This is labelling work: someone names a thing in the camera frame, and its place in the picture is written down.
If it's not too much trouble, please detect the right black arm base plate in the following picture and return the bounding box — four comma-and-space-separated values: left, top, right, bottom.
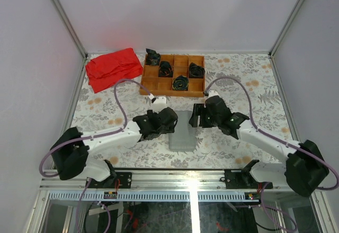
224, 169, 265, 190

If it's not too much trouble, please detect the red folded cloth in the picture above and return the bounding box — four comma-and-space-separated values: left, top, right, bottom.
85, 48, 143, 93

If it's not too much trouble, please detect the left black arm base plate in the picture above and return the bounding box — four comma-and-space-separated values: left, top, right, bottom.
88, 172, 132, 190

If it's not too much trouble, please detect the white slotted cable duct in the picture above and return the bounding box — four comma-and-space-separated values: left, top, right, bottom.
49, 191, 260, 202

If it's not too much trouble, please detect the rolled dark belt upper left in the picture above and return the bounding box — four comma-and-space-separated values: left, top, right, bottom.
158, 61, 173, 78

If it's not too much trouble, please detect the rolled dark belt bottom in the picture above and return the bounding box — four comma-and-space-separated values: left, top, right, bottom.
172, 75, 189, 91

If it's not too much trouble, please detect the rolled dark belt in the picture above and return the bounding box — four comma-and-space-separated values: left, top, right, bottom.
158, 61, 173, 78
172, 75, 189, 91
189, 62, 205, 78

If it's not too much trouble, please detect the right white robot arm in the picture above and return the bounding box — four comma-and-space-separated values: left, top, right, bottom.
189, 95, 329, 197

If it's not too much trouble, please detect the aluminium mounting rail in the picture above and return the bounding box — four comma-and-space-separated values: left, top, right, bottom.
40, 169, 292, 192

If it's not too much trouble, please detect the rolled dark belt right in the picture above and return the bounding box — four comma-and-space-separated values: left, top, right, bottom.
189, 62, 205, 78

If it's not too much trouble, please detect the rolled dark belt outside tray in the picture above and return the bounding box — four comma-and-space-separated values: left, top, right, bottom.
145, 48, 161, 66

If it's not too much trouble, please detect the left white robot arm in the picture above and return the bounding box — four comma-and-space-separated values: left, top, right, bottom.
50, 107, 178, 188

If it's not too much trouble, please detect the wooden compartment tray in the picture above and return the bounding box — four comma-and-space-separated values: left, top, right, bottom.
139, 55, 207, 97

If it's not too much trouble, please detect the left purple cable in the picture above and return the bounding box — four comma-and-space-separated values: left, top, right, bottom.
39, 78, 157, 177

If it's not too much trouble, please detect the grey plastic tool case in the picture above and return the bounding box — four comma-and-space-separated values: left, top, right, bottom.
168, 111, 197, 152

